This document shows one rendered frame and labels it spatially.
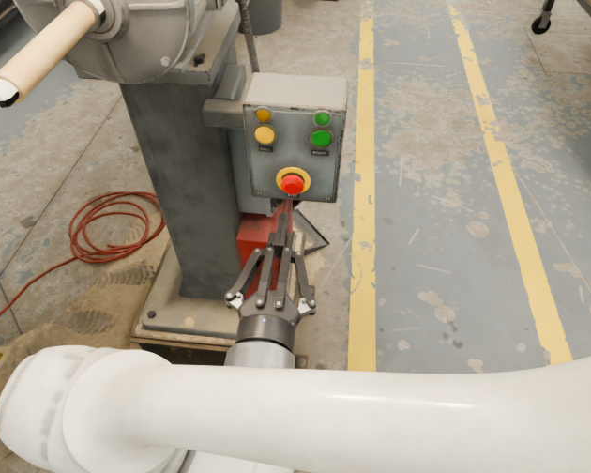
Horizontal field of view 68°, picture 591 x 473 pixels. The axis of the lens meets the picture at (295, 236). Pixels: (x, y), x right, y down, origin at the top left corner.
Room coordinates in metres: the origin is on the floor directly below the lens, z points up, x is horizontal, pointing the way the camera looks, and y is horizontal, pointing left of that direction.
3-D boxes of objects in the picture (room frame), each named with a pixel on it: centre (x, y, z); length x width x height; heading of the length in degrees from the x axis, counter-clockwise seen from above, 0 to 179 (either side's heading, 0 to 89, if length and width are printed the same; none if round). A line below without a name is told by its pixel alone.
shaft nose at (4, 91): (0.39, 0.30, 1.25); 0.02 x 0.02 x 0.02; 84
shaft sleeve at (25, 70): (0.49, 0.28, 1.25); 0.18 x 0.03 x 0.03; 174
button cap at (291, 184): (0.57, 0.00, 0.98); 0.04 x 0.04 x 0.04; 84
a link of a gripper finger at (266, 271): (0.36, 0.04, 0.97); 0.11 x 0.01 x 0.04; 176
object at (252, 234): (0.85, 0.08, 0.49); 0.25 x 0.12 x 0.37; 174
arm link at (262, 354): (0.22, 0.04, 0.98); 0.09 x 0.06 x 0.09; 84
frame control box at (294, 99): (0.69, 0.02, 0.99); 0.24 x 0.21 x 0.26; 174
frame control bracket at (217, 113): (0.70, 0.07, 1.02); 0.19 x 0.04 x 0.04; 84
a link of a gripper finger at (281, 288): (0.36, 0.02, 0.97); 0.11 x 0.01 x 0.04; 173
